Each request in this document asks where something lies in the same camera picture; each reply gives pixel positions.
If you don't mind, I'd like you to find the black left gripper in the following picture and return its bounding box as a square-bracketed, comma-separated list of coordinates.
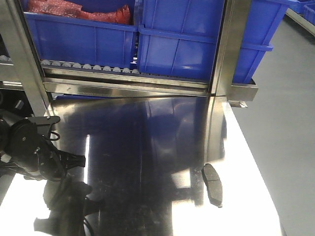
[0, 118, 86, 182]

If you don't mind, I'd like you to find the grey brake pad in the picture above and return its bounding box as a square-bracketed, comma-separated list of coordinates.
[202, 163, 223, 208]

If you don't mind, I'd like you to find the left blue plastic crate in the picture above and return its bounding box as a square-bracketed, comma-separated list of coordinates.
[12, 0, 137, 67]

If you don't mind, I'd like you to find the blue plastic crate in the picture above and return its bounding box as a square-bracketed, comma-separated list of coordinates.
[12, 0, 137, 67]
[137, 0, 293, 84]

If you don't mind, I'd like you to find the right blue plastic crate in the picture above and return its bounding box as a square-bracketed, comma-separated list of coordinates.
[137, 0, 293, 84]

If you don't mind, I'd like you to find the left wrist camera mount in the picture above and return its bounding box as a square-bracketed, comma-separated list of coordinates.
[27, 116, 61, 141]

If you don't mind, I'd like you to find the stainless steel roller rack frame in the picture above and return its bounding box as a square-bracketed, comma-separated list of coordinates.
[0, 0, 258, 116]

